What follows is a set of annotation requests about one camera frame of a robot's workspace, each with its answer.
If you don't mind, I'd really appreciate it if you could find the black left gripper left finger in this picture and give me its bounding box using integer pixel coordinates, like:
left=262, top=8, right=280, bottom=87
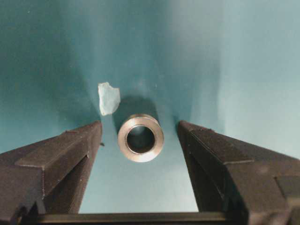
left=0, top=121, right=102, bottom=225

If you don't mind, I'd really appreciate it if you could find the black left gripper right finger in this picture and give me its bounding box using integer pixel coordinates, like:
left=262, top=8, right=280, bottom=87
left=177, top=120, right=300, bottom=225

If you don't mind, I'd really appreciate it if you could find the metal washer ring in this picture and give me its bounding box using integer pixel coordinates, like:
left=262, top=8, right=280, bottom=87
left=117, top=113, right=165, bottom=163

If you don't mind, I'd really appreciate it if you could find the left white tape marker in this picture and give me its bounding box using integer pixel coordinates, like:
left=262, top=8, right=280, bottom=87
left=98, top=82, right=120, bottom=116

